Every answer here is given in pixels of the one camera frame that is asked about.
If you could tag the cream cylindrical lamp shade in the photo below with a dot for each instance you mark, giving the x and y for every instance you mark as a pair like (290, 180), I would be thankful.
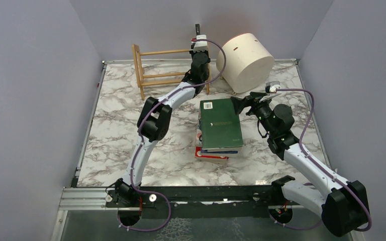
(247, 64)

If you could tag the blue cover paperback book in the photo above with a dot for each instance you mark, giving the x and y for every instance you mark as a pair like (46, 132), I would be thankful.
(218, 153)

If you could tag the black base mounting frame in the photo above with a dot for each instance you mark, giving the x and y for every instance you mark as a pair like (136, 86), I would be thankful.
(258, 201)

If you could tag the wooden dowel rack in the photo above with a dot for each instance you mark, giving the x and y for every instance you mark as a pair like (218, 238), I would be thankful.
(146, 77)

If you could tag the red spine paperback book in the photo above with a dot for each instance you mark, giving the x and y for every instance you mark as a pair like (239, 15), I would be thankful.
(201, 155)

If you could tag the floral cover book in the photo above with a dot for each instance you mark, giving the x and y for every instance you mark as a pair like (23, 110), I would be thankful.
(198, 143)

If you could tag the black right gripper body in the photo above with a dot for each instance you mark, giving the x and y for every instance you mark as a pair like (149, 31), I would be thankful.
(252, 102)

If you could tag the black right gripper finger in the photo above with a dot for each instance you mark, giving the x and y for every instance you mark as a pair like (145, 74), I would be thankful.
(258, 96)
(239, 104)

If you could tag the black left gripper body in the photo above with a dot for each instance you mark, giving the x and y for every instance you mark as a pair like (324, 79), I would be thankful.
(199, 46)

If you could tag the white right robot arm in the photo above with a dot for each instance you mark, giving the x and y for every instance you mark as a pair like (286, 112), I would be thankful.
(341, 204)

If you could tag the dark green hardcover book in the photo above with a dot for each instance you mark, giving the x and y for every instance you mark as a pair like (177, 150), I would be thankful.
(197, 29)

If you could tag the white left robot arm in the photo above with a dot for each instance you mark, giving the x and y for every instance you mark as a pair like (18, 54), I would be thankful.
(153, 125)

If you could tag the lime green paperback book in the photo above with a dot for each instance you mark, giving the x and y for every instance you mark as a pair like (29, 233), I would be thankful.
(200, 124)

